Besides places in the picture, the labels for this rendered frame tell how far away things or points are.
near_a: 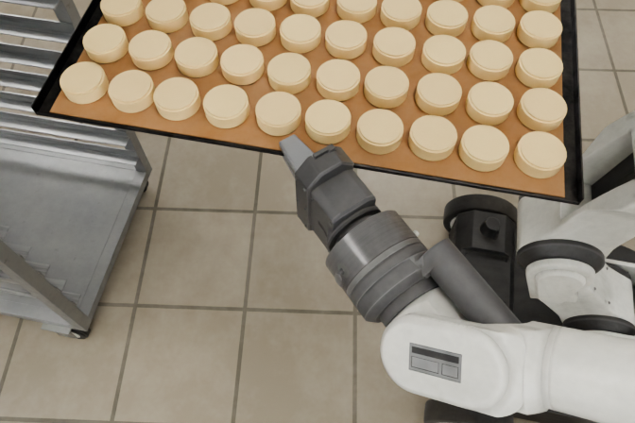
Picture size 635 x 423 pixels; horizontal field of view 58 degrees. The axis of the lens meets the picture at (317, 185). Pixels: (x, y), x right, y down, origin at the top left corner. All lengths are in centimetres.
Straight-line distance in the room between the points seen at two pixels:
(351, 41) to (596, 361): 43
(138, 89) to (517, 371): 48
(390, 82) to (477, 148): 12
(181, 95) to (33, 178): 116
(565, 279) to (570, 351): 59
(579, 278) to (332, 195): 61
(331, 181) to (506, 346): 22
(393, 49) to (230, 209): 113
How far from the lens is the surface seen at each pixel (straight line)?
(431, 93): 65
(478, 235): 150
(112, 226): 161
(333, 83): 65
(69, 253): 162
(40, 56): 139
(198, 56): 69
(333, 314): 159
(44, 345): 172
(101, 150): 165
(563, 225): 100
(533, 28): 75
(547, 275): 106
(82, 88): 70
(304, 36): 70
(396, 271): 51
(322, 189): 55
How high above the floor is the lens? 151
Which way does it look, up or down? 60 degrees down
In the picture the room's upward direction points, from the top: straight up
